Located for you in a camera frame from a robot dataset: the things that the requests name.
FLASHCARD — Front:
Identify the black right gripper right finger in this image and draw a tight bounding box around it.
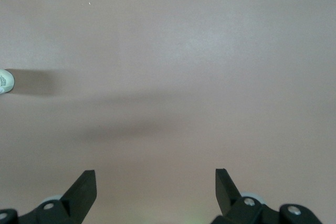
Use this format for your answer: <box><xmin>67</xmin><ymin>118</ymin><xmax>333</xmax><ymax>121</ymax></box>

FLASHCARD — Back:
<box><xmin>211</xmin><ymin>168</ymin><xmax>322</xmax><ymax>224</ymax></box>

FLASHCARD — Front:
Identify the white and navy tennis ball can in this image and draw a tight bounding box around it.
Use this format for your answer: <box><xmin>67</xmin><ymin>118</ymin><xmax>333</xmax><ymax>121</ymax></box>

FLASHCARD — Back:
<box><xmin>0</xmin><ymin>68</ymin><xmax>15</xmax><ymax>94</ymax></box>

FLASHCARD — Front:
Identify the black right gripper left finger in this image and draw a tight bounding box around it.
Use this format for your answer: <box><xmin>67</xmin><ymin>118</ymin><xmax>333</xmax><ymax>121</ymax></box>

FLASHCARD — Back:
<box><xmin>0</xmin><ymin>170</ymin><xmax>97</xmax><ymax>224</ymax></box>

